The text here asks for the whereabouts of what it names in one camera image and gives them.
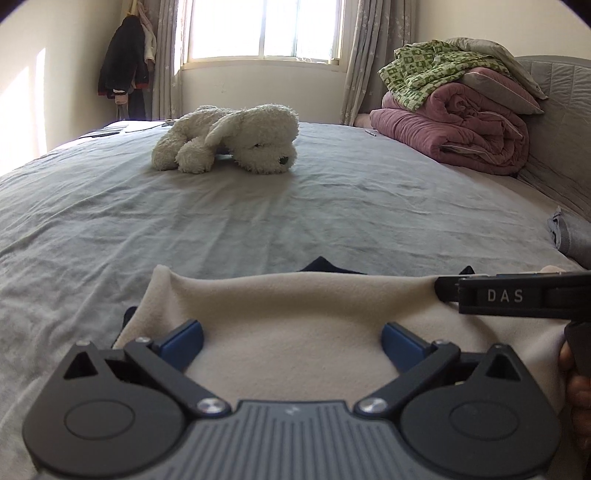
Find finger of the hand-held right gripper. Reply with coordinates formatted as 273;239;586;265
433;275;463;306

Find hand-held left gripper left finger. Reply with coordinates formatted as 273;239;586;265
62;319;232;419

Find green patterned blanket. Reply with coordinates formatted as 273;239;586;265
377;40;486;112

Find cream and black sweatshirt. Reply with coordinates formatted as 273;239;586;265
111;256;571;412

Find white plush dog toy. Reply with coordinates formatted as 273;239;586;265
151;103;300;175

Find beige pillow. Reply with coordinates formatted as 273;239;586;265
444;36;550;100

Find hanging dark jacket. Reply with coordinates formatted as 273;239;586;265
97;16;151;100

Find pink folded quilt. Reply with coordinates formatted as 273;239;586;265
369;82;531;176

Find grey quilted headboard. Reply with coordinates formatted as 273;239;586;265
512;55;591;219

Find person's right hand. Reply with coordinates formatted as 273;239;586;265
557;344;591;457

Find grey pink-trimmed pillow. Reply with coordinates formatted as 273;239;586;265
461;66;546;116

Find grey knit sweater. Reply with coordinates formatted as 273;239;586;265
547;206;591;269

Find grey star-print curtain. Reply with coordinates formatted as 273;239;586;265
339;0;419;126
150;0;186;122

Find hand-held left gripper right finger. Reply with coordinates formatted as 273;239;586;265
353;322;525;419

